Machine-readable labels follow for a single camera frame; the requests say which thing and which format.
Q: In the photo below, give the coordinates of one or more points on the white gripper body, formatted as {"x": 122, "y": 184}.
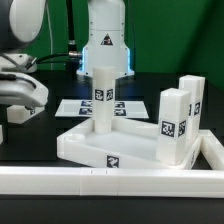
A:
{"x": 17, "y": 87}

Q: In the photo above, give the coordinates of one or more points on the white desk top tray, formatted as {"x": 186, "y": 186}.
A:
{"x": 131, "y": 144}

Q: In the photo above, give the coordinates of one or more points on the white base block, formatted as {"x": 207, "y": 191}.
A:
{"x": 173, "y": 118}

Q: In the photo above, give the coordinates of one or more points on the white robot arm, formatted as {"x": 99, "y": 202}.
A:
{"x": 20, "y": 24}

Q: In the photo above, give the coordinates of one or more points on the white front fence bar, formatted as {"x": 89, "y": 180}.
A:
{"x": 16, "y": 180}

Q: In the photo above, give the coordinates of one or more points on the white marker base plate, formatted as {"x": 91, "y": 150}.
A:
{"x": 83, "y": 108}

